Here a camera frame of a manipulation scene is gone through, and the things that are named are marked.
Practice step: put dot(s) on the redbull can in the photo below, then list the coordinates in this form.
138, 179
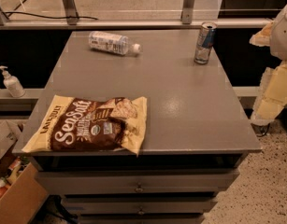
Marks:
205, 42

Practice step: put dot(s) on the left metal railing post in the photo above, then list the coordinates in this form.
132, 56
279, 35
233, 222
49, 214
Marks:
72, 16

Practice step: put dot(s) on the sea salt chips bag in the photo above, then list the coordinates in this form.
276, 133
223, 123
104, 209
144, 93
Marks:
73, 124

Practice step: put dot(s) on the right metal railing post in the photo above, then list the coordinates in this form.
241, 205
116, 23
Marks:
187, 11

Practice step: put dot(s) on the grey drawer cabinet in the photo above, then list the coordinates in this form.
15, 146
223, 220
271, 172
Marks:
147, 139

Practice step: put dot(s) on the metal railing post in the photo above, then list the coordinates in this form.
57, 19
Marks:
72, 16
187, 11

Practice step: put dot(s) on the white pump dispenser bottle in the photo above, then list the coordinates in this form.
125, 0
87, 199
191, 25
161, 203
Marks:
12, 84

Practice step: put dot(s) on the clear plastic water bottle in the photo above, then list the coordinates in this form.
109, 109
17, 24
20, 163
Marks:
113, 43

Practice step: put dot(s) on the cardboard box with items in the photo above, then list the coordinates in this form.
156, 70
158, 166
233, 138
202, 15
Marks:
20, 195

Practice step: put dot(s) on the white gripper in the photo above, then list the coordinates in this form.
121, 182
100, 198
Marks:
282, 36

